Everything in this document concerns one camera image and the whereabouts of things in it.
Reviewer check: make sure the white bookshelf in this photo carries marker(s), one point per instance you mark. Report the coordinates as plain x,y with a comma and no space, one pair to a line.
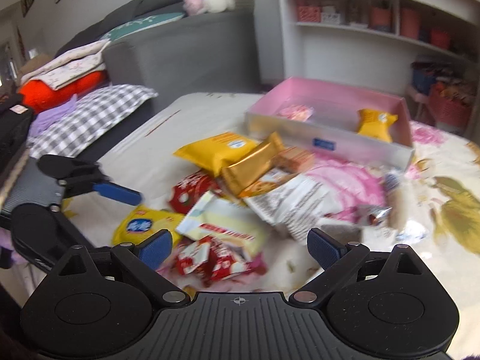
372,43

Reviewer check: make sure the grey white checked pillow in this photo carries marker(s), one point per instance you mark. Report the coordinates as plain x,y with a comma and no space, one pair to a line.
94,115

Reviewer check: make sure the gold foil snack pack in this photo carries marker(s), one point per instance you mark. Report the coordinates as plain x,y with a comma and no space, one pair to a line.
252,166

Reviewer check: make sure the red folded blanket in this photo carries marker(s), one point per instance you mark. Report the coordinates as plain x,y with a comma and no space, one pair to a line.
40,97

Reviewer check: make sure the clear wrapped wafer biscuit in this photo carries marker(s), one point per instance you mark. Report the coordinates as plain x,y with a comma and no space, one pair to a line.
294,160

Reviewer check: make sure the small silver foil snack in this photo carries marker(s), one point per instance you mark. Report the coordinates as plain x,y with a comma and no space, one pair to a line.
372,215

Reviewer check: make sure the red white candy pack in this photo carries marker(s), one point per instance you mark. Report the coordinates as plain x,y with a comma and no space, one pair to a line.
211,260

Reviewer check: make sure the pink cardboard snack box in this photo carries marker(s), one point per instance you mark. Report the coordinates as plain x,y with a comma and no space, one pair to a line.
332,129

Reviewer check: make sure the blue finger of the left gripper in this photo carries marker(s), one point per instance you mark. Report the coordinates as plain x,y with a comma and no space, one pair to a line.
118,193

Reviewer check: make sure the blue storage bin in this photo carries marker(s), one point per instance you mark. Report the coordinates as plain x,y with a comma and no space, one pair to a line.
423,77

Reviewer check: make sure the orange lotus root chip pack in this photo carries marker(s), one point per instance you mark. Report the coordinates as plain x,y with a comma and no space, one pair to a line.
267,183

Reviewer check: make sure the yellow snack pack in box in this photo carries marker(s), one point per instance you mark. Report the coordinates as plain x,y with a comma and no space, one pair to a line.
375,124

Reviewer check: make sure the clear wrapped sandwich cookies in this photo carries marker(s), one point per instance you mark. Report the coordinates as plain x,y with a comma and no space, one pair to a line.
398,197

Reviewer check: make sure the teal cushion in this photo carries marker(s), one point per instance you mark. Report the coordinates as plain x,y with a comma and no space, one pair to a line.
138,25

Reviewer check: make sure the small yellow blue snack pack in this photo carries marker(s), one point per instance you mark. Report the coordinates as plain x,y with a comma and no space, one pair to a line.
143,222

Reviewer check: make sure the grey sofa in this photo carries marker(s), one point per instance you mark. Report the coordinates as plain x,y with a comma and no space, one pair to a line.
212,52

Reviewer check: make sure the pink white plush toy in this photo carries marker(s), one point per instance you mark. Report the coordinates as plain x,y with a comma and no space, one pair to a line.
199,7

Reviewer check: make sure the red round-pattern snack pack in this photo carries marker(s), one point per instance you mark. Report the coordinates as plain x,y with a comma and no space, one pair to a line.
186,192

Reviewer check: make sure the pink plastic basket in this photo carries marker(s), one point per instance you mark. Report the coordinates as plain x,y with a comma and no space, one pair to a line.
446,109

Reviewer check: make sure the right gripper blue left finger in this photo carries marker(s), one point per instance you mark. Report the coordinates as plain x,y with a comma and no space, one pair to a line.
139,262

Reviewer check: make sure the pink snack pack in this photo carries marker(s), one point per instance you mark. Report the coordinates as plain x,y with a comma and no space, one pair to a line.
296,112

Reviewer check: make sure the large yellow snack pack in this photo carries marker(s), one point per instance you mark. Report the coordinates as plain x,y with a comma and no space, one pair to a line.
214,153

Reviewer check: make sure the white pale yellow snack pack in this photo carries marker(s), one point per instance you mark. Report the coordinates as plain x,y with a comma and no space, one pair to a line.
235,225

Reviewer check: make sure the small red shelf basket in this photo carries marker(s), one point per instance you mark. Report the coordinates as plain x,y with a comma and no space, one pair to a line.
308,14

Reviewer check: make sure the white silver crumpled snack bag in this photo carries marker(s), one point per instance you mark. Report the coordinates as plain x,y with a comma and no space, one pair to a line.
296,206

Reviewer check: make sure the floral folded quilt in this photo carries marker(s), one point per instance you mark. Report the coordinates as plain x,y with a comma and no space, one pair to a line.
70,66

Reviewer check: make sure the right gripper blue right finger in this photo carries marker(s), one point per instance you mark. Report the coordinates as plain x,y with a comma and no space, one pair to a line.
339,261

